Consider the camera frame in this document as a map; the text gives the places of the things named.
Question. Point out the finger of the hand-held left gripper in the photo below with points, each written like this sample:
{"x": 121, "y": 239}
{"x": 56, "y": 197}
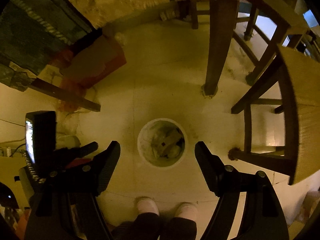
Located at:
{"x": 82, "y": 150}

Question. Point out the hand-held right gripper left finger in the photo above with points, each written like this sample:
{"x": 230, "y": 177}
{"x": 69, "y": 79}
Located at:
{"x": 110, "y": 160}

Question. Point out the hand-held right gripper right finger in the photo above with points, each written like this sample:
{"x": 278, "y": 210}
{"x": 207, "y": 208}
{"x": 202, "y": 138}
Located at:
{"x": 205, "y": 160}

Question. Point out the white tissue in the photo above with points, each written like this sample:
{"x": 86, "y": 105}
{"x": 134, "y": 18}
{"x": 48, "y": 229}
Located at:
{"x": 173, "y": 152}

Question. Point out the yellow paper strip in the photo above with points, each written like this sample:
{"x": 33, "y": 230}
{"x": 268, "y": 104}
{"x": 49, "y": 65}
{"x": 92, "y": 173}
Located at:
{"x": 170, "y": 142}

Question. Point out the white trash bin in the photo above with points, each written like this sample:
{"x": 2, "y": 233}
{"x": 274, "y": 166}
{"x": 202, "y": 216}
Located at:
{"x": 146, "y": 130}

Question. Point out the white plastic bag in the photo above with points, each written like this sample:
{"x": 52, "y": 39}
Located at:
{"x": 66, "y": 132}

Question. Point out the wooden chair leg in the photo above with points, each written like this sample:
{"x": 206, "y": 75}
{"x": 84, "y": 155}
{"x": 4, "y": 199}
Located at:
{"x": 65, "y": 95}

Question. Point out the clear plastic wrap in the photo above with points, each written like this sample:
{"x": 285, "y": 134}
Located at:
{"x": 157, "y": 138}

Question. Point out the person's right shoe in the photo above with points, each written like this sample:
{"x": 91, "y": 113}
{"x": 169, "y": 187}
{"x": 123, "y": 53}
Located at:
{"x": 185, "y": 210}

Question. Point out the person's shoe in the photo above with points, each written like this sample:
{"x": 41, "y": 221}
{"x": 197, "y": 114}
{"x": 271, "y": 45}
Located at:
{"x": 148, "y": 206}
{"x": 185, "y": 210}

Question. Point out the person's left shoe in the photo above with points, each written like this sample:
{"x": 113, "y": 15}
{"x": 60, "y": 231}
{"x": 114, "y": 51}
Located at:
{"x": 148, "y": 206}

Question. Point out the person's dark pants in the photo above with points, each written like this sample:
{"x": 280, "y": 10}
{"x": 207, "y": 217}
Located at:
{"x": 160, "y": 227}

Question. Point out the red paper bag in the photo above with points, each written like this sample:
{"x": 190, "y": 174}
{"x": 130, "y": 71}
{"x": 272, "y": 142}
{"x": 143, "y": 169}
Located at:
{"x": 95, "y": 62}

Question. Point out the wooden chair with woven seat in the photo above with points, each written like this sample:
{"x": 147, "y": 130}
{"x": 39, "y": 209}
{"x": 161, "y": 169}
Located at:
{"x": 297, "y": 105}

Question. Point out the wooden table leg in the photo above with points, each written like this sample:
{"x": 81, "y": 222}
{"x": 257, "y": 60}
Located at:
{"x": 220, "y": 50}

